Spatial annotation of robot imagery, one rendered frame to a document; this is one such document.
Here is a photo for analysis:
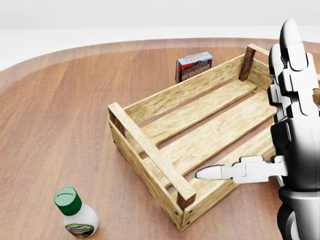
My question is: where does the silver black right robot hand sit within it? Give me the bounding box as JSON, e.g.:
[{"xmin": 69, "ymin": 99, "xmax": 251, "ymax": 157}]
[{"xmin": 194, "ymin": 18, "xmax": 320, "ymax": 193}]

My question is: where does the wooden slat tray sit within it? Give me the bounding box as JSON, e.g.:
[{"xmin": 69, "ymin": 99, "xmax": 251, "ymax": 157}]
[{"xmin": 107, "ymin": 43, "xmax": 320, "ymax": 232}]

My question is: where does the white green-capped dressing bottle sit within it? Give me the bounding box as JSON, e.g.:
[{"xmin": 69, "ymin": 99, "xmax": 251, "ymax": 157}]
[{"xmin": 53, "ymin": 186, "xmax": 99, "ymax": 239}]

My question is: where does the chocolate pudding box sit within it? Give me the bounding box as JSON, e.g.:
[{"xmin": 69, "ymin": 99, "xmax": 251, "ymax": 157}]
[{"xmin": 174, "ymin": 51, "xmax": 214, "ymax": 84}]

